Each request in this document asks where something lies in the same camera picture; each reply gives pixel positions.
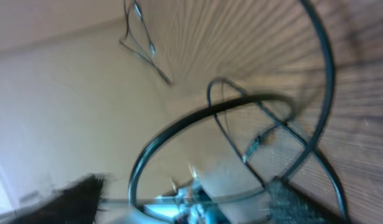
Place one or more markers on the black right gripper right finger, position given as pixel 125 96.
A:
pixel 289 205

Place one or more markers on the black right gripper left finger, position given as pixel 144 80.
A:
pixel 76 204

